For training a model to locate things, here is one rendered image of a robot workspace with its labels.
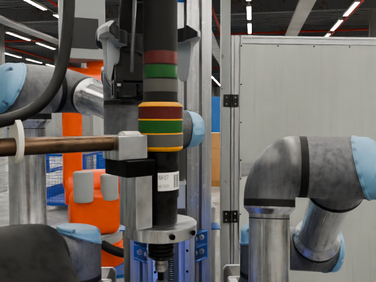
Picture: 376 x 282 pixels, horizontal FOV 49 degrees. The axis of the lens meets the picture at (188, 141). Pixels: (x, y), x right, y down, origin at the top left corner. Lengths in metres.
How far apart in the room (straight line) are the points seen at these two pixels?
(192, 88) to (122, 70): 0.73
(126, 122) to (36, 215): 0.43
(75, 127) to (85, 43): 0.86
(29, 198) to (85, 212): 3.26
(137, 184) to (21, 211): 0.70
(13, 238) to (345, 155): 0.54
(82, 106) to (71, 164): 3.47
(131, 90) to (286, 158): 0.34
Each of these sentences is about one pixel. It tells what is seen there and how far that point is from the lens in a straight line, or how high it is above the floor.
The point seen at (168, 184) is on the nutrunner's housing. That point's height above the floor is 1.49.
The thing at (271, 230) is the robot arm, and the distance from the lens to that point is 0.77.
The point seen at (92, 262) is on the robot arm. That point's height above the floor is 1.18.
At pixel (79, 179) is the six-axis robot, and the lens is 4.17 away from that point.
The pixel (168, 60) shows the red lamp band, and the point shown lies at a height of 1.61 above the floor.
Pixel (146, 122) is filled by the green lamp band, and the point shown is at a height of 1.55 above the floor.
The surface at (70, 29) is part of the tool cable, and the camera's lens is 0.36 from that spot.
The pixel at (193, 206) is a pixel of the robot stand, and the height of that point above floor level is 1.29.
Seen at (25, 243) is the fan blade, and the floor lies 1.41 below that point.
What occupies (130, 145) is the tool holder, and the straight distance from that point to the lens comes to 0.36.
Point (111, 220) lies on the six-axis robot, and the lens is 4.34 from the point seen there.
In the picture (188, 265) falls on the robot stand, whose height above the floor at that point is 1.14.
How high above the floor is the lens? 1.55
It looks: 3 degrees down
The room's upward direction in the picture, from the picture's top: straight up
